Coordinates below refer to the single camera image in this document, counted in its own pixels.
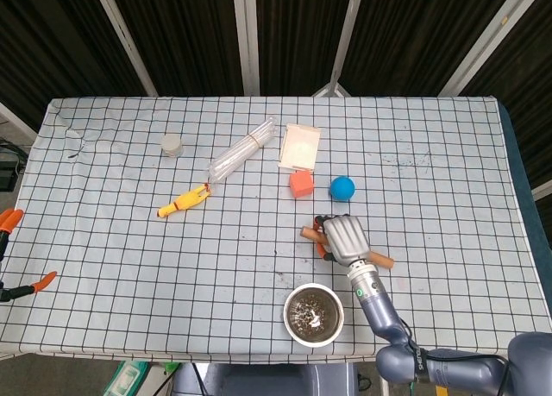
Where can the green box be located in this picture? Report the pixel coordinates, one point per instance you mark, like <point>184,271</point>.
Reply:
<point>127,379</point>

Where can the crushed brown and white bits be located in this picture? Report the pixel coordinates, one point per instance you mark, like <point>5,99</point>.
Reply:
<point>311,314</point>

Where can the clear plastic tube bundle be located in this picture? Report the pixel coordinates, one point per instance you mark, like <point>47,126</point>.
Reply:
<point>239,154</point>

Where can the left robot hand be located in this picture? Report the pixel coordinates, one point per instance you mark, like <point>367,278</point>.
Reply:
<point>8,221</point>

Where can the checkered tablecloth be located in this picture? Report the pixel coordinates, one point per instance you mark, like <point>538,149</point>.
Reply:
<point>172,262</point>

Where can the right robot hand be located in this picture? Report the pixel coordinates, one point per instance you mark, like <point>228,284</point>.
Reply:
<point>347,238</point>

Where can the white frame bar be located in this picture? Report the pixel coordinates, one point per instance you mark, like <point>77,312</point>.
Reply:
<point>17,122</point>
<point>542,192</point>

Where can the grey robot torso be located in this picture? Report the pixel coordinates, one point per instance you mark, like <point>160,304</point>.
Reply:
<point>267,381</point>

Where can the black electrical equipment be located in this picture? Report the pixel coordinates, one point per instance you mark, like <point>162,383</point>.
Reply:
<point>10,167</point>

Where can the stainless steel bowl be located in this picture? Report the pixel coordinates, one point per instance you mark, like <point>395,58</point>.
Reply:
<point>292,322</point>

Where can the yellow rubber chicken toy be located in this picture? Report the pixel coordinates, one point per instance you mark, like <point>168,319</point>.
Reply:
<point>183,202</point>

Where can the small jar with grey lid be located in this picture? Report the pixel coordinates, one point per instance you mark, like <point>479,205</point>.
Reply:
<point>172,146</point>

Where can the tan rubber band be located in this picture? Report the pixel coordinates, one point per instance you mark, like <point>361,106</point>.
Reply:
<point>254,139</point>

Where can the white frame post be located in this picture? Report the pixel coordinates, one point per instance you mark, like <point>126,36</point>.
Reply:
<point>125,42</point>
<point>246,38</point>
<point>348,33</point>
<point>487,38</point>

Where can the shallow wooden tray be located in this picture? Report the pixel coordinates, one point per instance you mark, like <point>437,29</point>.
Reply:
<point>299,148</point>

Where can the wooden rolling pin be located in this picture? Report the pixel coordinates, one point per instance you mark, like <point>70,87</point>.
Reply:
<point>311,233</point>

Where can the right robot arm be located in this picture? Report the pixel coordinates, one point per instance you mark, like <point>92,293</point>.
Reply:
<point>379,309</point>

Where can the blue ball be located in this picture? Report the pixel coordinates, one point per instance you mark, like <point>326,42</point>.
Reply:
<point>343,189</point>

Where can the orange cube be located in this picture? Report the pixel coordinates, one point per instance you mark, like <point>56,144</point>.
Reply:
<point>301,184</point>

